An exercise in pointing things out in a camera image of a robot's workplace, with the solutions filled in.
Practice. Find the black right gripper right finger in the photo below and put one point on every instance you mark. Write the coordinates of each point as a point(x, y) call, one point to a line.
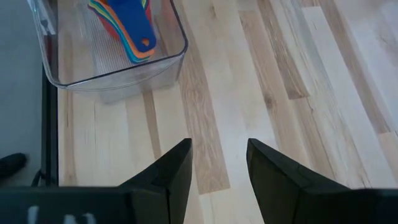
point(311, 205)

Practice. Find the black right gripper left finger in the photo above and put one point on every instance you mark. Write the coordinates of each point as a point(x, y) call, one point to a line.
point(149, 202)

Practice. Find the light blue measuring cup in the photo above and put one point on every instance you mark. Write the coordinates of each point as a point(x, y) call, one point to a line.
point(136, 61)

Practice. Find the orange measuring cup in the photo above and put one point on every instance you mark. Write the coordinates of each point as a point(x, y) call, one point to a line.
point(146, 56)

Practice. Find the clear plastic basket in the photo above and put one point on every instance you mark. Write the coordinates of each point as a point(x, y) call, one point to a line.
point(93, 71)

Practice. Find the black rounded floor object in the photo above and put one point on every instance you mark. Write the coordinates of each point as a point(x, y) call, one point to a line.
point(11, 165)

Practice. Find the black aluminium table frame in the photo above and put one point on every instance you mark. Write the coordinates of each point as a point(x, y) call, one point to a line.
point(49, 124)

